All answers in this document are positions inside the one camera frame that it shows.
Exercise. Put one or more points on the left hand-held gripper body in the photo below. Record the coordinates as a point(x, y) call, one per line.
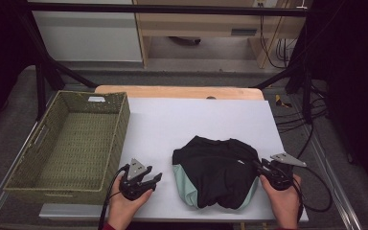
point(131, 188)

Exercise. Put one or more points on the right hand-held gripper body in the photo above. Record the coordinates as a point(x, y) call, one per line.
point(281, 175)

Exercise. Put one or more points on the black and mint green shirt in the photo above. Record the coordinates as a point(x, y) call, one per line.
point(214, 172)

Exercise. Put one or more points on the green woven basket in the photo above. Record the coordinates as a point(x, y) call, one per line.
point(73, 150)

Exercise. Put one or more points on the person's left hand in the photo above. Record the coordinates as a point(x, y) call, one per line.
point(121, 211)

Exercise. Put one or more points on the person's right hand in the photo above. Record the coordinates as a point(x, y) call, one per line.
point(286, 207)

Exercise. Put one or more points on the white table board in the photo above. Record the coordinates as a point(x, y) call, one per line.
point(159, 121)

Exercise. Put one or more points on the yellow and black tape piece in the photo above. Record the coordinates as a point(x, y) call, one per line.
point(281, 101)

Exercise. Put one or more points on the black metal stand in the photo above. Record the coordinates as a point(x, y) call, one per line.
point(306, 96)
point(40, 89)

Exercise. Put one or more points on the light wooden table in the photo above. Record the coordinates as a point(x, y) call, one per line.
point(172, 92)

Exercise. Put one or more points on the white basket label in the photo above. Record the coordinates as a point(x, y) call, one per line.
point(96, 99)

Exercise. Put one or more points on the black curtain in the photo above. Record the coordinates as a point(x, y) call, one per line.
point(357, 80)
point(0, 48)

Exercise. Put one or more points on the white cabinet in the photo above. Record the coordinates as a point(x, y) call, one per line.
point(86, 38)

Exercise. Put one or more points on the light wooden desk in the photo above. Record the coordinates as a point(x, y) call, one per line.
point(201, 27)

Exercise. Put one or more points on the wall socket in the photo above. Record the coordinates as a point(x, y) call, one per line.
point(260, 3)

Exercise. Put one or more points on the black horizontal frame bar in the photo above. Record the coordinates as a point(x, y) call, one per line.
point(172, 9)

